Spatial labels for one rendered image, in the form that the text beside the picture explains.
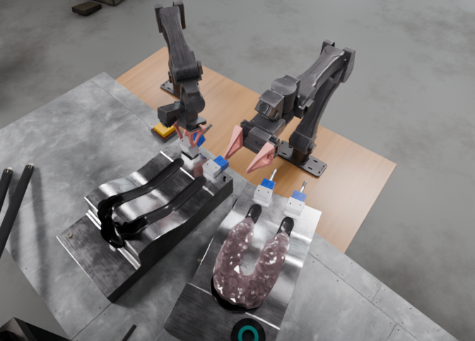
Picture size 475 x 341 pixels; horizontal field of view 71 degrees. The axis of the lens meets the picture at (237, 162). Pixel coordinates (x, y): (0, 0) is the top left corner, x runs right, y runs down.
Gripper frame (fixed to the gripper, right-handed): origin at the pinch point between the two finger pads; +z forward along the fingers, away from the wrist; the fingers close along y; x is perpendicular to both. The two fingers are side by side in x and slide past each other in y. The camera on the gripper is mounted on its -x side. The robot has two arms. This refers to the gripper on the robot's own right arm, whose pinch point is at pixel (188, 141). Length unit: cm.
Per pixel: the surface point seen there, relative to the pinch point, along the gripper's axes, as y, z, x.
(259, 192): 26.8, 8.7, 7.4
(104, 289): 14, 26, -40
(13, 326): -1, 39, -61
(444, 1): -26, -35, 363
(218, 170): 13.5, 4.8, 1.3
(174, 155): -3.3, 5.8, -2.9
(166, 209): 9.8, 13.8, -16.4
